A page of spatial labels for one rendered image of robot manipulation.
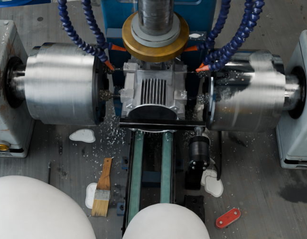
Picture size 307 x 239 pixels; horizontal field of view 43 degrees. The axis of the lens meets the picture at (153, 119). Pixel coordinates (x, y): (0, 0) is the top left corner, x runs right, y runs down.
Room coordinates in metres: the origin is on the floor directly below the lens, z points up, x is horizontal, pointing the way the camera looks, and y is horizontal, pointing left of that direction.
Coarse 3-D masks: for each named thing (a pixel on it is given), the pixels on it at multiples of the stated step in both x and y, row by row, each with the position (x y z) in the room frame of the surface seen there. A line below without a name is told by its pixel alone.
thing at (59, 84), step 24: (48, 48) 0.75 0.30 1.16; (72, 48) 0.75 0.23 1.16; (24, 72) 0.72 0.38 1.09; (48, 72) 0.67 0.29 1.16; (72, 72) 0.67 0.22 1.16; (96, 72) 0.68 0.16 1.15; (24, 96) 0.66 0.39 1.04; (48, 96) 0.62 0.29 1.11; (72, 96) 0.61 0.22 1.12; (96, 96) 0.63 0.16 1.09; (48, 120) 0.59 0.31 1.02; (72, 120) 0.59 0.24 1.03; (96, 120) 0.59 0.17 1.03
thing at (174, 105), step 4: (132, 56) 0.79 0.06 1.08; (180, 56) 0.79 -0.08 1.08; (136, 60) 0.78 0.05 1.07; (176, 60) 0.78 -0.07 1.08; (180, 60) 0.78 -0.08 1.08; (128, 100) 0.63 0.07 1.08; (132, 100) 0.62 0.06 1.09; (128, 104) 0.61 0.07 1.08; (132, 104) 0.61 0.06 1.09; (136, 104) 0.61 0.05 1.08; (172, 104) 0.61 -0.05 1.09; (176, 104) 0.61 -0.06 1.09; (128, 108) 0.61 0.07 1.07; (132, 108) 0.60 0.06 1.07; (172, 108) 0.60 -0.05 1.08; (176, 108) 0.60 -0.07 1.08; (172, 132) 0.60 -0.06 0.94
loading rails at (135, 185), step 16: (128, 128) 0.70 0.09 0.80; (144, 144) 0.61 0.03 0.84; (128, 160) 0.56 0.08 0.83; (176, 160) 0.56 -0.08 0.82; (128, 176) 0.46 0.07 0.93; (144, 176) 0.49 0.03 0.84; (160, 176) 0.49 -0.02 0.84; (128, 192) 0.41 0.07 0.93; (160, 192) 0.41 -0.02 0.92; (128, 208) 0.37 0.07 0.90; (128, 224) 0.32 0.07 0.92
